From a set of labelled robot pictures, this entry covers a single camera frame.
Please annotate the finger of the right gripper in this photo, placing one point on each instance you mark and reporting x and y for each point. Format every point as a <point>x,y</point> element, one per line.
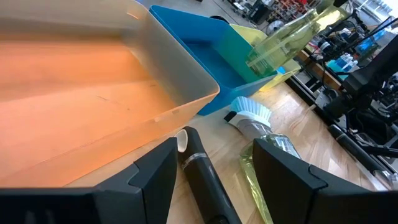
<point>340,2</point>

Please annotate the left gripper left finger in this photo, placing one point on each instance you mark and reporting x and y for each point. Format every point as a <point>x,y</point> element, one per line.
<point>124,202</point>

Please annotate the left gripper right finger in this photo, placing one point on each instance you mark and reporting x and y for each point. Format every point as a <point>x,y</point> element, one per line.
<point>311,202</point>

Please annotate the green dish soap pump bottle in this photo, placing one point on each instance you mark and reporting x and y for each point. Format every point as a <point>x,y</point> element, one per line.
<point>280,46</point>
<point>252,180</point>

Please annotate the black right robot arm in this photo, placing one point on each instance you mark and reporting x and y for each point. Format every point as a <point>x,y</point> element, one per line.
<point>373,74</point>

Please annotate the blue monitor screen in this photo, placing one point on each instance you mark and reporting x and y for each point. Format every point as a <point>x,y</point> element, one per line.
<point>370,43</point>

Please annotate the yellow plastic bin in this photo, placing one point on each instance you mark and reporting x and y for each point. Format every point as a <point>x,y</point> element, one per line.
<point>244,31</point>

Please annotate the orange plastic bin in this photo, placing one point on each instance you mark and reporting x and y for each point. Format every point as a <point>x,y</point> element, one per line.
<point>77,109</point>

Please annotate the blue plastic bin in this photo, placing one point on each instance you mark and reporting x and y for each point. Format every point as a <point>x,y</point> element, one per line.
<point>214,62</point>

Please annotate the black table frame rails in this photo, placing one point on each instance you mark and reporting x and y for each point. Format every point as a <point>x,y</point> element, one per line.
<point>308,96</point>

